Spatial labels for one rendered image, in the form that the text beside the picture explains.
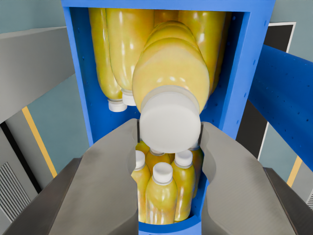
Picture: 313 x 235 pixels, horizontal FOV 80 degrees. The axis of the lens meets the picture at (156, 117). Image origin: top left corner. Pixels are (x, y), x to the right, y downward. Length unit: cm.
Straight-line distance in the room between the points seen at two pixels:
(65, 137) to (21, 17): 102
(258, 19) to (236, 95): 8
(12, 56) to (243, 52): 97
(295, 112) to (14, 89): 109
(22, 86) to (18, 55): 14
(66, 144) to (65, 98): 51
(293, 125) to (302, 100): 8
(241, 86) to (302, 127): 46
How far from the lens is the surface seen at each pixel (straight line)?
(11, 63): 105
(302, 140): 70
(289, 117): 75
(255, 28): 24
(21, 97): 106
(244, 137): 167
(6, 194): 228
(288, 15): 161
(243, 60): 24
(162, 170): 38
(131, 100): 32
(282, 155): 215
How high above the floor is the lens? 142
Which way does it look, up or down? 60 degrees down
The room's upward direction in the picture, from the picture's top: 173 degrees counter-clockwise
